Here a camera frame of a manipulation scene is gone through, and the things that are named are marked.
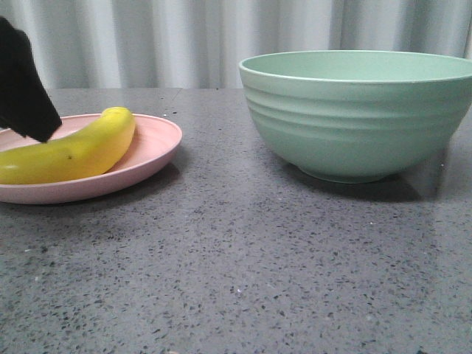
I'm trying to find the pink plate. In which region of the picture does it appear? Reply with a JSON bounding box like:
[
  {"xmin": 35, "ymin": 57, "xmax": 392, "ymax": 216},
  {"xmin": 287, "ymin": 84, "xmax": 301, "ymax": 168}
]
[{"xmin": 1, "ymin": 114, "xmax": 182, "ymax": 204}]

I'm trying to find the yellow banana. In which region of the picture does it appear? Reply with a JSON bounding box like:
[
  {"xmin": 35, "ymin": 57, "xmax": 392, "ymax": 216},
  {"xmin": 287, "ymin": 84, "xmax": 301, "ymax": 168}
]
[{"xmin": 1, "ymin": 107, "xmax": 136, "ymax": 184}]

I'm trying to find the green ribbed bowl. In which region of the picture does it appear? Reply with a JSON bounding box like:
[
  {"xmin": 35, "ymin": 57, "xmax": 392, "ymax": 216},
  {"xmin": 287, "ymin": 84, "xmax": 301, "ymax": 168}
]
[{"xmin": 239, "ymin": 50, "xmax": 471, "ymax": 184}]

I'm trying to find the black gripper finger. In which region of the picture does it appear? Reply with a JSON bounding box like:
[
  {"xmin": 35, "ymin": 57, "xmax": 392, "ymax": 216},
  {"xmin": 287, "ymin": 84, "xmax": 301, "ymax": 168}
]
[{"xmin": 1, "ymin": 17, "xmax": 61, "ymax": 142}]

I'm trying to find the grey-white curtain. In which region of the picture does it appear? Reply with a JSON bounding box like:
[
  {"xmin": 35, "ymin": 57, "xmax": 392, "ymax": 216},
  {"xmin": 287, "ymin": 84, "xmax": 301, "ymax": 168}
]
[{"xmin": 1, "ymin": 1, "xmax": 471, "ymax": 89}]

